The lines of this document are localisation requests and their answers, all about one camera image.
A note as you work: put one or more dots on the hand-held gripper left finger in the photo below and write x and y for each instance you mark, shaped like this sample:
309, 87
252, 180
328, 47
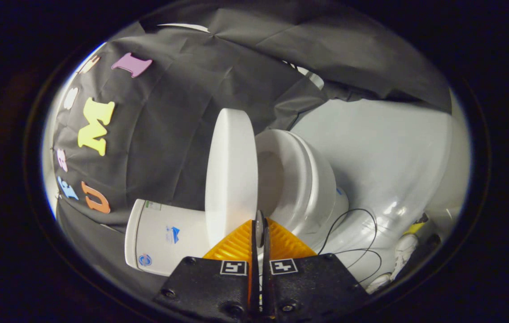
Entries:
209, 287

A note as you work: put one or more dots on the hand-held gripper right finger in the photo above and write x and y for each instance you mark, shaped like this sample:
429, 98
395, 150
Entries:
308, 287

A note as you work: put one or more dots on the white toilet lid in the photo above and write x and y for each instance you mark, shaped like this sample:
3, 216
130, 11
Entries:
229, 179

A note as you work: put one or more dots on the white toilet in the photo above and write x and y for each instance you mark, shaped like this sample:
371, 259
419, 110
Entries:
169, 242

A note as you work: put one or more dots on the white toilet tank cover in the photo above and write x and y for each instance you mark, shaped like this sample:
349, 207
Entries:
132, 233

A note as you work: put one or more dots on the white toilet seat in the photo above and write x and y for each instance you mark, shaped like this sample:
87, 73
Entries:
294, 166

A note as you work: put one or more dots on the white shoe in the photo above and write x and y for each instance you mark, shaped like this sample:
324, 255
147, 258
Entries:
377, 282
404, 253

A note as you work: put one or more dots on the black backdrop cloth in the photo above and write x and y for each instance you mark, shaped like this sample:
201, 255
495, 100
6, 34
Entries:
169, 134

